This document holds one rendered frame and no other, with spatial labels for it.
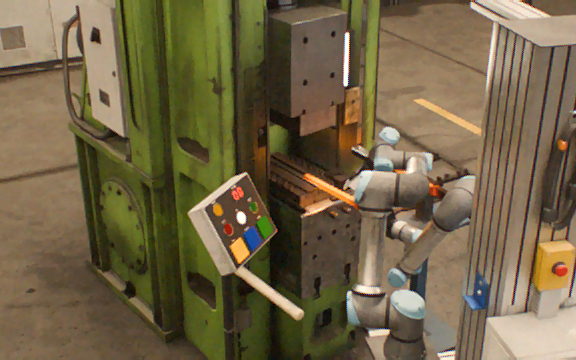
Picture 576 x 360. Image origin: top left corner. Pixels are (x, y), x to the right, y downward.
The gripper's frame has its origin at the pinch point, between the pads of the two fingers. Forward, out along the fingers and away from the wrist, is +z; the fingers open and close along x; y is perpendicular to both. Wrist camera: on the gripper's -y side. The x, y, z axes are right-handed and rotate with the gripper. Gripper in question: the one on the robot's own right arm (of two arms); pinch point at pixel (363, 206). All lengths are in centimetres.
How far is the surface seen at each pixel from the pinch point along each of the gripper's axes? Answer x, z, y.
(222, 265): -70, 4, 3
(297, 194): -12.2, 29.8, 2.2
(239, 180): -48, 22, -19
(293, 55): -16, 27, -63
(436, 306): 81, 22, 101
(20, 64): 51, 554, 83
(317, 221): -7.2, 21.8, 14.4
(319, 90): -2, 27, -45
